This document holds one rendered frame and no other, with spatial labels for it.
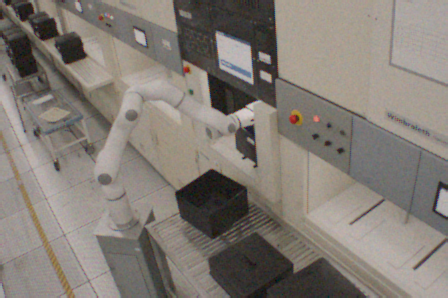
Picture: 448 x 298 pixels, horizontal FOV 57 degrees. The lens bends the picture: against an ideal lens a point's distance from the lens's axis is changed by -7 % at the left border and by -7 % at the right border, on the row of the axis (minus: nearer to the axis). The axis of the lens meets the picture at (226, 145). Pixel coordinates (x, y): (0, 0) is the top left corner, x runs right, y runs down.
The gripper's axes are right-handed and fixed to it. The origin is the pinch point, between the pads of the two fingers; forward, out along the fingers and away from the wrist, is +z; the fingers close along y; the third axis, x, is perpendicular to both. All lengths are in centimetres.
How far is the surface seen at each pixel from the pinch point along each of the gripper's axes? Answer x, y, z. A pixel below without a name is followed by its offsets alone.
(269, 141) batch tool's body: 0.3, 26.1, -14.7
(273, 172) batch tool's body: -17.7, 27.2, -13.9
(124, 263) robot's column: -72, -18, -89
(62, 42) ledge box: -22, -289, -34
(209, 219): -35, 18, -48
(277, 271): -38, 63, -41
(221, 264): -39, 43, -58
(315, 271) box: -23, 82, -38
